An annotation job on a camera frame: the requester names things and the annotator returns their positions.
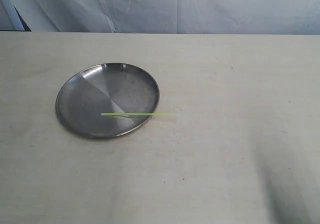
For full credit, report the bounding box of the thin green stick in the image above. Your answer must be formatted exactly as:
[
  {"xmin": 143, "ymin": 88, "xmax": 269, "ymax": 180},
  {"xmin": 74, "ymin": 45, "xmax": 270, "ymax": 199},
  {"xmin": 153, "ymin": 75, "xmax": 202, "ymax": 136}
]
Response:
[{"xmin": 100, "ymin": 112, "xmax": 179, "ymax": 116}]

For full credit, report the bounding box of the round stainless steel plate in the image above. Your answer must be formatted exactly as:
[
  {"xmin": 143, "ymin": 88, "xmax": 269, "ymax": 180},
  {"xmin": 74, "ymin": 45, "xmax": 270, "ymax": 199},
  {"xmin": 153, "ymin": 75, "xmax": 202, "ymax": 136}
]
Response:
[{"xmin": 55, "ymin": 62, "xmax": 160, "ymax": 139}]

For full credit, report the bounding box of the white backdrop cloth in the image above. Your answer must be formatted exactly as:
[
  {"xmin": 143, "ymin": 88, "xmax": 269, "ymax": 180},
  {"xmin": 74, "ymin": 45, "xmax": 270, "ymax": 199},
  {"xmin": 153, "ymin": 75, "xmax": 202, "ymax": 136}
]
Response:
[{"xmin": 9, "ymin": 0, "xmax": 320, "ymax": 35}]

